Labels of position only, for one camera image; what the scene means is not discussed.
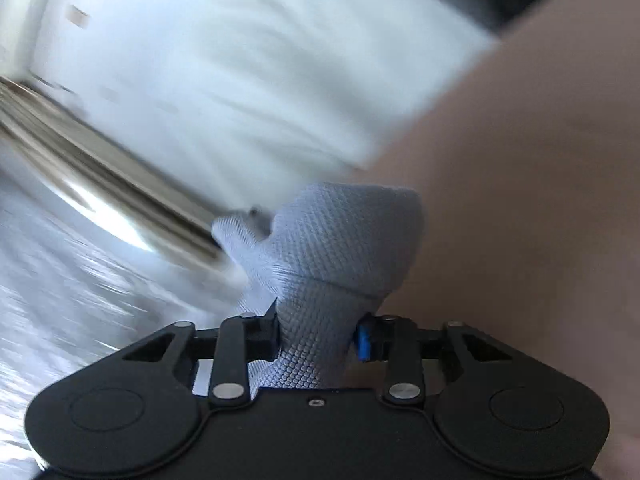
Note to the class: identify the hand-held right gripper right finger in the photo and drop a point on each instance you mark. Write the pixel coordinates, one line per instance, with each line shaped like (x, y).
(364, 342)

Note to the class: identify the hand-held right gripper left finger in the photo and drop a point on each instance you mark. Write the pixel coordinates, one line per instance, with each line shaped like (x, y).
(270, 340)

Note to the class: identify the grey waffle shirt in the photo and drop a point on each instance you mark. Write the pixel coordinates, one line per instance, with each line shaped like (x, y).
(325, 260)

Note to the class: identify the silver foil sheet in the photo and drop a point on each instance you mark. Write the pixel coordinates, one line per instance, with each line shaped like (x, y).
(75, 300)

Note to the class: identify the beige curtain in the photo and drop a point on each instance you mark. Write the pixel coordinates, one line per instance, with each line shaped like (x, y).
(100, 180)

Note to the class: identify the white draped cloth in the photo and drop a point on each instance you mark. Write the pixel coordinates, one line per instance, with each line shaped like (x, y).
(250, 60)

